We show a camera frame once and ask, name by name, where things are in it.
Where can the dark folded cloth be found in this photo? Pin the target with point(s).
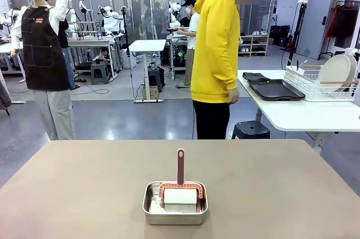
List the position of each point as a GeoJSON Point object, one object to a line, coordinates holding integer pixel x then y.
{"type": "Point", "coordinates": [254, 76]}

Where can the dark brown serving tray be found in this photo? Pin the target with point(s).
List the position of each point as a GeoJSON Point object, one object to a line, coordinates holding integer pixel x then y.
{"type": "Point", "coordinates": [277, 90]}

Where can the person in yellow hoodie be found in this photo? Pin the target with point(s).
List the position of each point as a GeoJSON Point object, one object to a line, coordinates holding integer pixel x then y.
{"type": "Point", "coordinates": [213, 53]}

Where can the white round plate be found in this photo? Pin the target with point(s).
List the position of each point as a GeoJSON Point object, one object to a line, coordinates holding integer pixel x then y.
{"type": "Point", "coordinates": [336, 71]}

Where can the stainless steel rectangular pan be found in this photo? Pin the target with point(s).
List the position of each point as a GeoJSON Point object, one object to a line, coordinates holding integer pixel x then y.
{"type": "Point", "coordinates": [174, 218]}

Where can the black hanging garment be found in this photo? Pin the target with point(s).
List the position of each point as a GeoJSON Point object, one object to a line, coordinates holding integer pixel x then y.
{"type": "Point", "coordinates": [344, 28]}

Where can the person's right forearm yellow sleeve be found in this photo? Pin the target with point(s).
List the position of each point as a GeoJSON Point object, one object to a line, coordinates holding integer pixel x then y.
{"type": "Point", "coordinates": [229, 73]}

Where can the cardboard box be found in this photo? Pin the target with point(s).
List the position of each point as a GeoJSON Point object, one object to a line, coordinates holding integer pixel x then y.
{"type": "Point", "coordinates": [150, 92]}

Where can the wooden shoe shelf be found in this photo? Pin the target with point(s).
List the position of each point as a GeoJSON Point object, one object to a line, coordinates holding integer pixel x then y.
{"type": "Point", "coordinates": [253, 45]}

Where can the grey door panel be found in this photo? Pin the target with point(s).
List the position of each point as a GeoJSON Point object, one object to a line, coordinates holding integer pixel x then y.
{"type": "Point", "coordinates": [315, 19]}

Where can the steel cup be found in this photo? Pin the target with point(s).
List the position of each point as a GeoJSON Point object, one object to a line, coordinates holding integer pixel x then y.
{"type": "Point", "coordinates": [153, 66]}

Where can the white side table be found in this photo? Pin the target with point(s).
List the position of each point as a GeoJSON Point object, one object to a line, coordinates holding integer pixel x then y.
{"type": "Point", "coordinates": [303, 115]}

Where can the white standing desk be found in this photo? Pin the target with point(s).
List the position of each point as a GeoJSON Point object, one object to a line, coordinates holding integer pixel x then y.
{"type": "Point", "coordinates": [147, 45]}

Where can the white utensil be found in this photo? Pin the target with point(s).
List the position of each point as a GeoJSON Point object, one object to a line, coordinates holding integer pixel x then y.
{"type": "Point", "coordinates": [303, 63]}

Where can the cream round plate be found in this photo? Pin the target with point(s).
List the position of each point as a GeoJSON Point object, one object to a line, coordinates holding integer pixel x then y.
{"type": "Point", "coordinates": [353, 64]}

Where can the pink lint roller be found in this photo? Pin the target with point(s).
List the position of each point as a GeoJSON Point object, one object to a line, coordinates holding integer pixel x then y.
{"type": "Point", "coordinates": [180, 171]}

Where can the person in white t-shirt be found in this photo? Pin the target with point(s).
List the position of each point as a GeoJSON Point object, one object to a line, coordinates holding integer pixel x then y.
{"type": "Point", "coordinates": [192, 31]}

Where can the person behind glass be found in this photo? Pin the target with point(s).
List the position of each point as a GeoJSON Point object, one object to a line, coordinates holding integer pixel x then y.
{"type": "Point", "coordinates": [159, 19]}
{"type": "Point", "coordinates": [148, 19]}

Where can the dark brown apron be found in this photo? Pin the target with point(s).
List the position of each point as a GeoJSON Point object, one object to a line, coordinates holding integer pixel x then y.
{"type": "Point", "coordinates": [42, 53]}

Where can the black light stand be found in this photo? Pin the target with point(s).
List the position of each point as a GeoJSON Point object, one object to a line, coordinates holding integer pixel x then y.
{"type": "Point", "coordinates": [298, 31]}

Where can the grey step stool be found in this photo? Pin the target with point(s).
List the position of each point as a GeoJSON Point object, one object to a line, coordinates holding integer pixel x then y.
{"type": "Point", "coordinates": [99, 71]}

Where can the black clothes rack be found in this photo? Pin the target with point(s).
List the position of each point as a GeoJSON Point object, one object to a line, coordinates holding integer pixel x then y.
{"type": "Point", "coordinates": [348, 2]}

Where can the dark hanging cloth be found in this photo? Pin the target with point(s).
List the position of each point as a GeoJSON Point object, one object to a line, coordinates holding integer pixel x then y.
{"type": "Point", "coordinates": [4, 95]}

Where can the light grey trousers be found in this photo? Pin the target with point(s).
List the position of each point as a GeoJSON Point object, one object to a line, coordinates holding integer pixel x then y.
{"type": "Point", "coordinates": [53, 115]}

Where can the person's right hand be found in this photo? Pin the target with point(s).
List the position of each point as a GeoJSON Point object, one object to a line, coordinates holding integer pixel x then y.
{"type": "Point", "coordinates": [233, 96]}

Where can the black tripod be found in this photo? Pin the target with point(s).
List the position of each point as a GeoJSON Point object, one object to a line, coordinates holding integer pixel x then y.
{"type": "Point", "coordinates": [125, 31]}

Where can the white workbench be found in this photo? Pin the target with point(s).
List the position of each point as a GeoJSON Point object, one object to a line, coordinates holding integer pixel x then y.
{"type": "Point", "coordinates": [90, 42]}

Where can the computer with coloured lights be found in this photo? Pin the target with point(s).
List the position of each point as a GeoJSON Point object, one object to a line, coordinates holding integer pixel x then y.
{"type": "Point", "coordinates": [180, 56]}

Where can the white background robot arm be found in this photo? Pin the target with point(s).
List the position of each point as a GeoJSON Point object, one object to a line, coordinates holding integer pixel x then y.
{"type": "Point", "coordinates": [174, 14]}
{"type": "Point", "coordinates": [111, 21]}
{"type": "Point", "coordinates": [9, 17]}

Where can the person in dark cap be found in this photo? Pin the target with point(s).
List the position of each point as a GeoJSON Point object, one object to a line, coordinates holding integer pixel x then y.
{"type": "Point", "coordinates": [67, 53]}

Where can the red hanging garment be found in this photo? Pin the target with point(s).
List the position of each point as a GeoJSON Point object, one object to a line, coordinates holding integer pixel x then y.
{"type": "Point", "coordinates": [332, 22]}

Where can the white long desk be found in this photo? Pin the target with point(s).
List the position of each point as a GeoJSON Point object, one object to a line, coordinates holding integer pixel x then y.
{"type": "Point", "coordinates": [8, 49]}

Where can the black bags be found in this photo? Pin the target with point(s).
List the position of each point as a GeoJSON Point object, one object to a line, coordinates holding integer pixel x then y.
{"type": "Point", "coordinates": [279, 35]}

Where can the wooden stick utensil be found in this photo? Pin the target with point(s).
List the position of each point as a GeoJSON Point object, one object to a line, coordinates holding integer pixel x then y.
{"type": "Point", "coordinates": [309, 66]}

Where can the black stool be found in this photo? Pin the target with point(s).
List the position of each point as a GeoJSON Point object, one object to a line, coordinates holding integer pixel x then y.
{"type": "Point", "coordinates": [156, 78]}

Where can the dark grey plastic stool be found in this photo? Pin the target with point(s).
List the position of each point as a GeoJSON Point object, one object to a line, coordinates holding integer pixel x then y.
{"type": "Point", "coordinates": [250, 129]}

